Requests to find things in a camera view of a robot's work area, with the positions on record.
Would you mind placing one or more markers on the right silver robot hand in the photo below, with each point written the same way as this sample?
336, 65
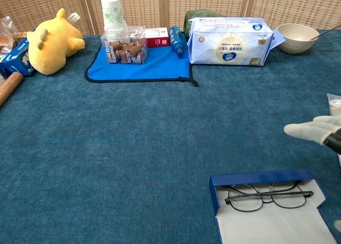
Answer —
311, 130

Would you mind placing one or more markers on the black thin-frame glasses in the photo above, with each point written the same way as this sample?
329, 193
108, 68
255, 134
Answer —
266, 195

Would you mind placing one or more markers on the clear bag with white garment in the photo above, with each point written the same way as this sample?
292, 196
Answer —
336, 105

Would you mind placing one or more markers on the beige bowl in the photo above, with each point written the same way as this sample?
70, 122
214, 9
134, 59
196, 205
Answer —
295, 45

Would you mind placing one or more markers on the white and blue tissue pack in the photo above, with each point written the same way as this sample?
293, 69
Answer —
229, 41

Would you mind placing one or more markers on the blue plastic bottle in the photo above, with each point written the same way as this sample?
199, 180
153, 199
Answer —
177, 40

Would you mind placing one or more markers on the woven rattan folding screen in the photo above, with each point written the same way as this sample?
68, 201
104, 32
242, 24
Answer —
213, 1

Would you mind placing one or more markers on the blue cloth with black trim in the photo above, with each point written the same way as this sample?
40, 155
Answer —
160, 68

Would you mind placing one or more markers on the red and white carton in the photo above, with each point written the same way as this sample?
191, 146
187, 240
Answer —
157, 40

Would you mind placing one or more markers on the clear coffee capsule box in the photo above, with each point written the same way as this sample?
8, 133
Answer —
125, 52

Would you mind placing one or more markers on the teal fabric table cover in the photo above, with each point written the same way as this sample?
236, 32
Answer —
106, 148

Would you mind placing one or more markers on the white paper cup stack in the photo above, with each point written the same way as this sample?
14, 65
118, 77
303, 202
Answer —
113, 12

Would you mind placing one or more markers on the yellow plush toy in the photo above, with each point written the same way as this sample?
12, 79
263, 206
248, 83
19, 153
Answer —
53, 47

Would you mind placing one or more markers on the dark blue snack box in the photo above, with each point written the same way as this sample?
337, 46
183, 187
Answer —
16, 60

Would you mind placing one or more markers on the wooden rolling pin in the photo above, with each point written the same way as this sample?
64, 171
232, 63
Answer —
10, 86

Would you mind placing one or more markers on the bagged brown pastry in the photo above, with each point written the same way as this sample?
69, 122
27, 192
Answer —
6, 39

